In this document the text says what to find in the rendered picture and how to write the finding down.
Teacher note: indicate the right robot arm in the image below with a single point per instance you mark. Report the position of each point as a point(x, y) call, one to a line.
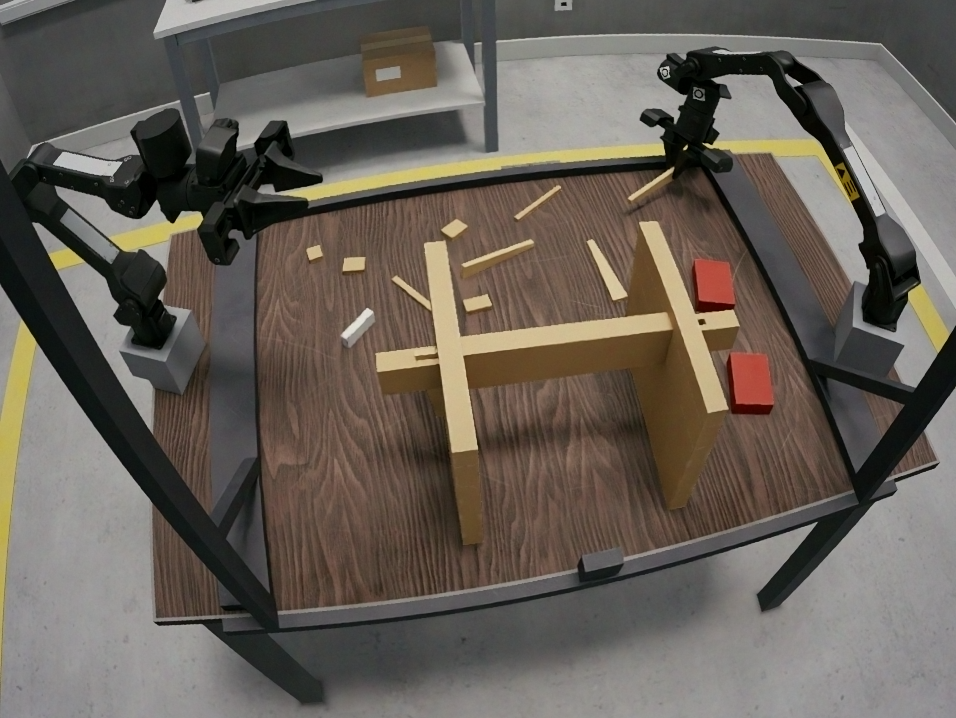
point(886, 248)

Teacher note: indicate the wooden rail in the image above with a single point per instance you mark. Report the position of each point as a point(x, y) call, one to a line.
point(549, 352)

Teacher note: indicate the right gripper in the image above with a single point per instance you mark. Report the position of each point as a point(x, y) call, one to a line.
point(693, 126)

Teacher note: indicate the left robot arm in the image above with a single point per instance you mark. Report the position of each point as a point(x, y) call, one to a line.
point(163, 141)

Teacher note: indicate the red rectangular block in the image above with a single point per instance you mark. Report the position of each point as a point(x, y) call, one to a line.
point(713, 286)
point(749, 384)

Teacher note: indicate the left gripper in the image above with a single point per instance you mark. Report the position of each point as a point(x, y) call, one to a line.
point(275, 168)

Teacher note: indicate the tan wooden board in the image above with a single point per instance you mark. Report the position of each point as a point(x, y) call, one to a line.
point(456, 393)
point(681, 400)

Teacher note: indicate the white rectangular block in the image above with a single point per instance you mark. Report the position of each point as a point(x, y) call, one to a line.
point(357, 328)

